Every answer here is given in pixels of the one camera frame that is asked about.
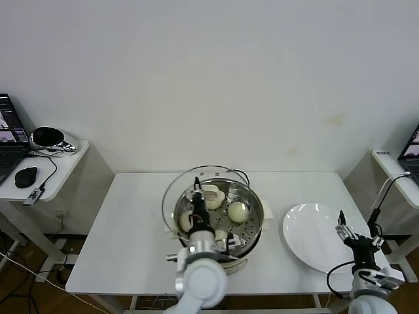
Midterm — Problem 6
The white laptop cable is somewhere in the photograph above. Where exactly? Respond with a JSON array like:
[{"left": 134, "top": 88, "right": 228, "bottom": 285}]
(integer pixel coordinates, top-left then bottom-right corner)
[{"left": 375, "top": 175, "right": 410, "bottom": 210}]

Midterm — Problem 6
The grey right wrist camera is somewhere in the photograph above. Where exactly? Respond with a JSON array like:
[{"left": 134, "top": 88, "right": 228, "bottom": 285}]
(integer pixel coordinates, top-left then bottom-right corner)
[{"left": 376, "top": 267, "right": 405, "bottom": 290}]

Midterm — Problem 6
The glass lid with cream handle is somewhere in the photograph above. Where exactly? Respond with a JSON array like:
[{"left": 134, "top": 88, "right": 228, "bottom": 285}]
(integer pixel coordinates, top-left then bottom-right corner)
[{"left": 162, "top": 164, "right": 253, "bottom": 238}]

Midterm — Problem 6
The black cooker power cable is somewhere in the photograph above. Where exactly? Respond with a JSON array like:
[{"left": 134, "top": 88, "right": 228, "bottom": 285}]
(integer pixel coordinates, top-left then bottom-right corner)
[{"left": 225, "top": 168, "right": 251, "bottom": 190}]

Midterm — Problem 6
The cable bundle under table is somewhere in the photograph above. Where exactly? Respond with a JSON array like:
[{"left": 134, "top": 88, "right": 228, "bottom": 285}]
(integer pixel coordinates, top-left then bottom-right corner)
[{"left": 140, "top": 295, "right": 177, "bottom": 311}]

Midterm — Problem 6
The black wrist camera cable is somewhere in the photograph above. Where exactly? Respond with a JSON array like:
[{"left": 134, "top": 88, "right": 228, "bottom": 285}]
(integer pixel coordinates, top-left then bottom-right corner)
[{"left": 326, "top": 261, "right": 356, "bottom": 298}]

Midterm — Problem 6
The white side table with mouse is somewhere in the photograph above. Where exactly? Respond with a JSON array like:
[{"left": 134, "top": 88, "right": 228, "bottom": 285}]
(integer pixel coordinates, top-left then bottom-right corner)
[{"left": 0, "top": 139, "right": 114, "bottom": 283}]

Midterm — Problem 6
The black laptop cable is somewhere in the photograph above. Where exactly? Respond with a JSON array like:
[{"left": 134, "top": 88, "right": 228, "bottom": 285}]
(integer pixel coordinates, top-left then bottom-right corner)
[{"left": 368, "top": 171, "right": 412, "bottom": 236}]

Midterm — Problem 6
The chrome oval gadget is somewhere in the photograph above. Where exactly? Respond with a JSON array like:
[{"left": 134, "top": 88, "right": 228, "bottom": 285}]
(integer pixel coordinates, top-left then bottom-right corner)
[{"left": 29, "top": 126, "right": 79, "bottom": 154}]

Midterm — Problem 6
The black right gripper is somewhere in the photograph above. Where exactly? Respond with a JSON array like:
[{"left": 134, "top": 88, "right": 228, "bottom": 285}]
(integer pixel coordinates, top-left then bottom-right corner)
[{"left": 336, "top": 211, "right": 384, "bottom": 271}]

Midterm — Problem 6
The black computer mouse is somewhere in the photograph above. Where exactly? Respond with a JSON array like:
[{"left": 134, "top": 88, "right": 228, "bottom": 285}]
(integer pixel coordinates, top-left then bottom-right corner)
[{"left": 14, "top": 166, "right": 39, "bottom": 188}]

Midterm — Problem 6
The perforated steel steamer basket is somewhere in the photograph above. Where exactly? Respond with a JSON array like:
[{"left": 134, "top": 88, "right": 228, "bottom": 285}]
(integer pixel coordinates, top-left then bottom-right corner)
[{"left": 165, "top": 177, "right": 274, "bottom": 260}]

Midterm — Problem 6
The white table frame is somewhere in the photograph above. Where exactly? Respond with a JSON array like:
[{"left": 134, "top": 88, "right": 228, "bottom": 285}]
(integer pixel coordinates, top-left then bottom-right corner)
[{"left": 126, "top": 292, "right": 353, "bottom": 311}]

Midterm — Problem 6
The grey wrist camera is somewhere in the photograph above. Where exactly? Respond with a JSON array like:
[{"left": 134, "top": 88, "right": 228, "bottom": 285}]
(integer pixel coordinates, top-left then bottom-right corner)
[
  {"left": 224, "top": 232, "right": 243, "bottom": 259},
  {"left": 376, "top": 267, "right": 405, "bottom": 290}
]

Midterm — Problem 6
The black hub cable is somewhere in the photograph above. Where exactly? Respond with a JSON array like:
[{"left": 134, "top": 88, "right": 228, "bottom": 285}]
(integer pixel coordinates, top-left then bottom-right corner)
[{"left": 26, "top": 153, "right": 58, "bottom": 190}]

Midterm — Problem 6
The white round plate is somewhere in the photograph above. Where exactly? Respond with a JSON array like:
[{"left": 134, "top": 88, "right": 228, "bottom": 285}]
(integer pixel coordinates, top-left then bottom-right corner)
[{"left": 282, "top": 202, "right": 365, "bottom": 275}]

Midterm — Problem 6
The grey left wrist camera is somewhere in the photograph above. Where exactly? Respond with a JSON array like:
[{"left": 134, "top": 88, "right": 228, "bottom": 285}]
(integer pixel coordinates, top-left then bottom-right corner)
[{"left": 224, "top": 232, "right": 243, "bottom": 259}]

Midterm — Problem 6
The small black usb hub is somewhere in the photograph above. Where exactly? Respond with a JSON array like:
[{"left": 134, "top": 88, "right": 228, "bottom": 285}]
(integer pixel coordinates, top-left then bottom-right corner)
[{"left": 22, "top": 186, "right": 45, "bottom": 206}]

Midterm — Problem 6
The cream electric cooker base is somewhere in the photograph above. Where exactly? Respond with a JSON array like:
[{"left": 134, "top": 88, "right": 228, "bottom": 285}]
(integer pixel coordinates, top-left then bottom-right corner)
[{"left": 165, "top": 209, "right": 274, "bottom": 276}]

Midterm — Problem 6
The black laptop with pink screen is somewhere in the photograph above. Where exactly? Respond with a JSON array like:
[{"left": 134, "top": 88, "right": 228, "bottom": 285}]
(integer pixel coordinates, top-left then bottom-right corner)
[{"left": 397, "top": 124, "right": 419, "bottom": 183}]

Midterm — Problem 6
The black laptop beside mouse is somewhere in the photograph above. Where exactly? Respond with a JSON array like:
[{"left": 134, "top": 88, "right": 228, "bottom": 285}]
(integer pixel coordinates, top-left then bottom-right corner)
[{"left": 0, "top": 92, "right": 33, "bottom": 184}]

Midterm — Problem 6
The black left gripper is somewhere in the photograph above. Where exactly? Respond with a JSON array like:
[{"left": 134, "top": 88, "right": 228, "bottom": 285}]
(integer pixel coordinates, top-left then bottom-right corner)
[{"left": 189, "top": 177, "right": 212, "bottom": 234}]

